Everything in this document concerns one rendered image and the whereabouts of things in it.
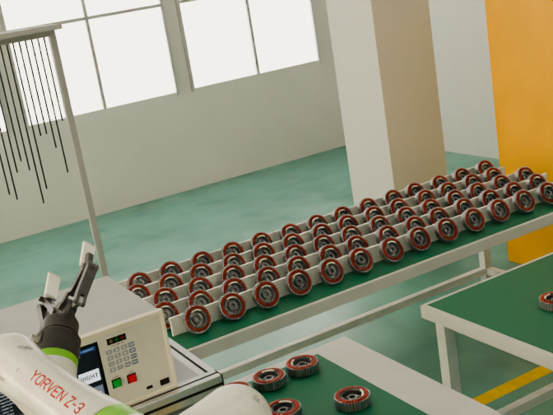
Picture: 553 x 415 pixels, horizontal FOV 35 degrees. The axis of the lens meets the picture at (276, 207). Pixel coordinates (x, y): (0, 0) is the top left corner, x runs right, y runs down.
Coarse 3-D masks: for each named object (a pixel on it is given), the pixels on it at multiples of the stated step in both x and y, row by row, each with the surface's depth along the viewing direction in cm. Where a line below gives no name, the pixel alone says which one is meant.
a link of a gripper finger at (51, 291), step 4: (48, 276) 199; (52, 276) 200; (56, 276) 200; (48, 280) 198; (52, 280) 199; (56, 280) 200; (48, 284) 197; (52, 284) 198; (56, 284) 199; (48, 288) 197; (52, 288) 197; (56, 288) 198; (44, 292) 196; (48, 292) 196; (52, 292) 197; (56, 292) 198; (48, 296) 196; (52, 296) 196; (56, 296) 197; (52, 300) 196; (56, 300) 197
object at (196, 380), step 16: (176, 352) 237; (176, 368) 227; (192, 368) 226; (208, 368) 224; (192, 384) 217; (208, 384) 218; (224, 384) 220; (144, 400) 213; (160, 400) 212; (176, 400) 214; (192, 400) 216
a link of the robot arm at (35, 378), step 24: (0, 336) 162; (24, 336) 164; (0, 360) 158; (24, 360) 156; (48, 360) 157; (0, 384) 158; (24, 384) 153; (48, 384) 150; (72, 384) 149; (48, 408) 147; (72, 408) 143; (96, 408) 141
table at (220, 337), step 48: (432, 192) 449; (480, 192) 445; (528, 192) 421; (288, 240) 413; (384, 240) 382; (480, 240) 394; (144, 288) 377; (192, 288) 371; (240, 288) 366; (288, 288) 360; (336, 288) 365; (384, 288) 370; (432, 288) 494; (192, 336) 340; (240, 336) 338
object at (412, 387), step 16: (304, 352) 310; (320, 352) 308; (336, 352) 307; (352, 352) 304; (368, 352) 303; (352, 368) 293; (368, 368) 291; (384, 368) 289; (400, 368) 288; (384, 384) 279; (400, 384) 277; (416, 384) 276; (432, 384) 274; (416, 400) 266; (432, 400) 264; (448, 400) 263; (464, 400) 261
